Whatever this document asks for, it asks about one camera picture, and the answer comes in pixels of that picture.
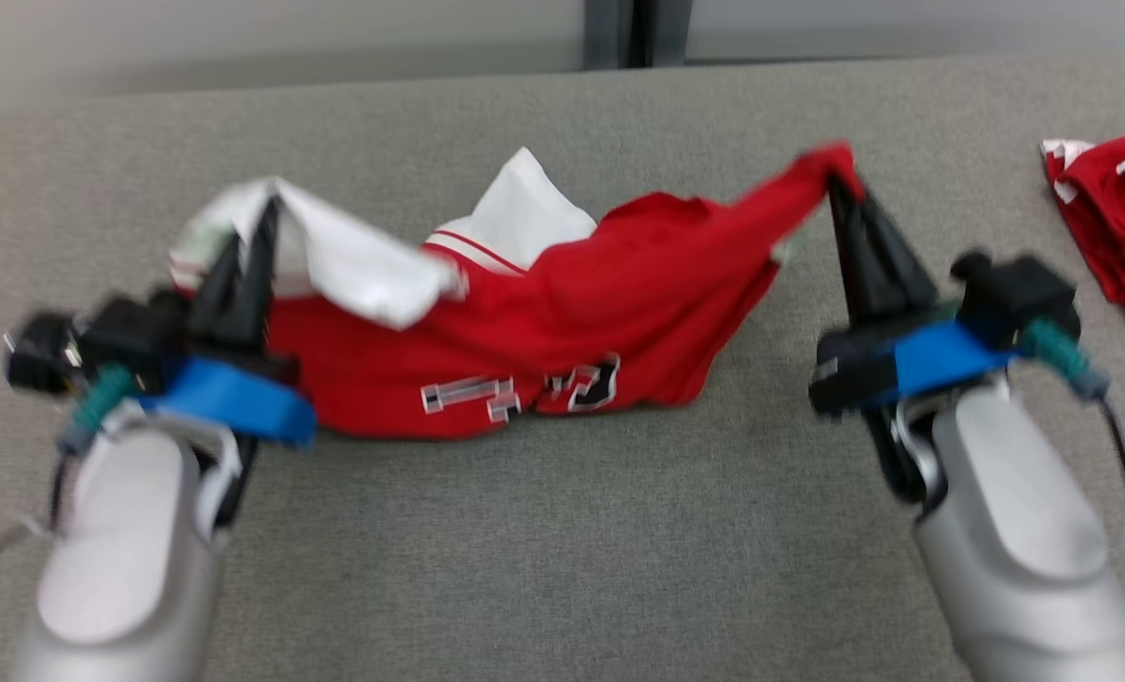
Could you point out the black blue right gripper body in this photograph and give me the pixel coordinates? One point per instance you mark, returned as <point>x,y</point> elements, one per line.
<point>922,365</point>

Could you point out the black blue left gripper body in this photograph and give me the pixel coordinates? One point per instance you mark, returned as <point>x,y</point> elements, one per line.
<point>231,398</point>

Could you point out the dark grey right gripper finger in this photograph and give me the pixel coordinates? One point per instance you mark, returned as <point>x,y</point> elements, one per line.
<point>894,279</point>
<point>856,275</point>

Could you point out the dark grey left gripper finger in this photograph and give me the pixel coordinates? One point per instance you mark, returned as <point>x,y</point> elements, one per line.
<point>214,303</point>
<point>255,303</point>

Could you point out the red shorts with white stripes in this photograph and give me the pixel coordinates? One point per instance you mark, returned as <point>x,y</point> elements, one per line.
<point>1116,218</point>

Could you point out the red white lettered jersey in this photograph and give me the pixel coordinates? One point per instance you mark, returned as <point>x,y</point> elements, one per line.
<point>581,313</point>

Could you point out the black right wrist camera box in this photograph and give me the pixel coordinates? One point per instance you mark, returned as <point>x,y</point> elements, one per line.
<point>1017,294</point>

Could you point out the grey partition post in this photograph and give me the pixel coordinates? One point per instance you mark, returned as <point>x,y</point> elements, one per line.
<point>638,33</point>

